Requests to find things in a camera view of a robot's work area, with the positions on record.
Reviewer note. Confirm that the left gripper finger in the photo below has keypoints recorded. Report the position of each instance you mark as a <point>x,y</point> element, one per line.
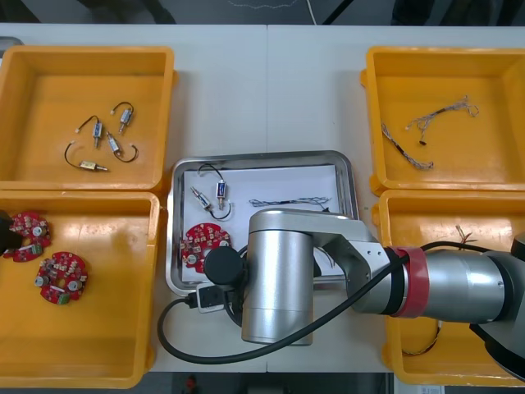
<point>10,242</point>
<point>6,221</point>

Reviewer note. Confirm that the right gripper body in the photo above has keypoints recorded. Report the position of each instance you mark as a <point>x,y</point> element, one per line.
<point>234,294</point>

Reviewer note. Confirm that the round red circuit board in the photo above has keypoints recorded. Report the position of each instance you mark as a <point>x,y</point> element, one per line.
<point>61,271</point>
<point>197,242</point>
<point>33,232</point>

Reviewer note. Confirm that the white label metal solenoid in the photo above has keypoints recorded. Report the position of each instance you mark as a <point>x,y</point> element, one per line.
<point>113,143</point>
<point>125,115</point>
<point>202,200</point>

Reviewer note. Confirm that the blue label metal solenoid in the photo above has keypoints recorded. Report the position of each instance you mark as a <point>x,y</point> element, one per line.
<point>97,127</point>
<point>221,189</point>

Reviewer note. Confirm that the silver-grey right robot arm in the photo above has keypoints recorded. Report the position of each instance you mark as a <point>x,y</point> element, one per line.
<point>279,267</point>

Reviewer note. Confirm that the brass colour metal solenoid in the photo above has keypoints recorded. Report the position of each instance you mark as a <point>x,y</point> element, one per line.
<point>88,165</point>

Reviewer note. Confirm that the white paper sheet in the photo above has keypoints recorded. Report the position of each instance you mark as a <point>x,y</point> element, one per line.
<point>287,184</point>

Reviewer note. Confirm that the yellow-orange plastic bin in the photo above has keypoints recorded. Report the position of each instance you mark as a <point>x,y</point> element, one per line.
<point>451,65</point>
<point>410,205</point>
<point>102,328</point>
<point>24,61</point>

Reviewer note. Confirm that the steel tray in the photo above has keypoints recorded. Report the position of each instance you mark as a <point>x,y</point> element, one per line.
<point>262,158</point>

